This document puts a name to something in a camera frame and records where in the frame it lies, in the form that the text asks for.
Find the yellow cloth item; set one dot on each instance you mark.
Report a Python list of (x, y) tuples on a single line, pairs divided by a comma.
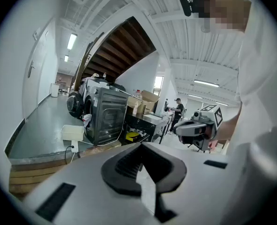
[(95, 75)]

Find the white bin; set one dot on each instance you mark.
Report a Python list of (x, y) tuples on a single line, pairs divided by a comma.
[(55, 90)]

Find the small red-capped bottle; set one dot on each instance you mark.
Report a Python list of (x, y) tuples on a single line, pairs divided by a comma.
[(104, 75)]

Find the clear plastic jug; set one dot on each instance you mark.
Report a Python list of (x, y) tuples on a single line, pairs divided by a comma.
[(138, 94)]

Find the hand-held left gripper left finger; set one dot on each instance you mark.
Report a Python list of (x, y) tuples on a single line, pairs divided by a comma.
[(94, 196)]

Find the white power strip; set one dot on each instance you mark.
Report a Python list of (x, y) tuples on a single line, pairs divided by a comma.
[(74, 146)]

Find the white door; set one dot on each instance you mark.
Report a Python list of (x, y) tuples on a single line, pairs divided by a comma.
[(40, 78)]

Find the black washing machine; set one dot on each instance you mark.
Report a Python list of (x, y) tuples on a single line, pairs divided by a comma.
[(110, 116)]

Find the black head-worn camera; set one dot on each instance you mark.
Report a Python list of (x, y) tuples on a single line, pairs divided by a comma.
[(185, 3)]

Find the person's right forearm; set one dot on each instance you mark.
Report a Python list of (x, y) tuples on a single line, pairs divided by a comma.
[(227, 128)]

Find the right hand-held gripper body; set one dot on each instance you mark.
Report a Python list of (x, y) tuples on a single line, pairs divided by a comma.
[(211, 116)]

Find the round washer door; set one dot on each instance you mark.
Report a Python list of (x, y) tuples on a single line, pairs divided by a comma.
[(74, 104)]

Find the white board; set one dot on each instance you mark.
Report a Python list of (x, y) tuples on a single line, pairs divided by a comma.
[(152, 117)]

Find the person's head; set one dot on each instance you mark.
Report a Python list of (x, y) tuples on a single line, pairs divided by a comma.
[(225, 8)]

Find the white laundry basket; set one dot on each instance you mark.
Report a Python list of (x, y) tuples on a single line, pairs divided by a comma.
[(72, 132)]

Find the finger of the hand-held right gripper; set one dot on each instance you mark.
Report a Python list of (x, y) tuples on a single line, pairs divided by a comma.
[(185, 128), (189, 139)]

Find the open cardboard box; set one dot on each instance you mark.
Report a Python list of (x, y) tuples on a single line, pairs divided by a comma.
[(150, 97)]

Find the black and white appliance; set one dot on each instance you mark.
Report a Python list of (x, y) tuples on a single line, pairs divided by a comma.
[(91, 85)]

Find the yellow and black item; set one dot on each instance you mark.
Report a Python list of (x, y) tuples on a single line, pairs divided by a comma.
[(131, 136)]

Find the brown wooden staircase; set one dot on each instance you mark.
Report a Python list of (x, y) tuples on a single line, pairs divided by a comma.
[(119, 50)]

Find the person's right hand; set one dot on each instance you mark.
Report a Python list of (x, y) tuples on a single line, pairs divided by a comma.
[(213, 144)]

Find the bright window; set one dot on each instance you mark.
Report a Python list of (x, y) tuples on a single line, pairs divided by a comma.
[(158, 85)]

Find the pink white bottle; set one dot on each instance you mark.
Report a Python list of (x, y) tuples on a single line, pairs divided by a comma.
[(135, 108)]

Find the long ceiling light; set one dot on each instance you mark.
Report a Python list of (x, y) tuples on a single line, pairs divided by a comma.
[(72, 41), (66, 58), (195, 96), (206, 83), (221, 103)]

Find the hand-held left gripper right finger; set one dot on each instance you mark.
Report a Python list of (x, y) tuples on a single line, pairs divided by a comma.
[(199, 184)]

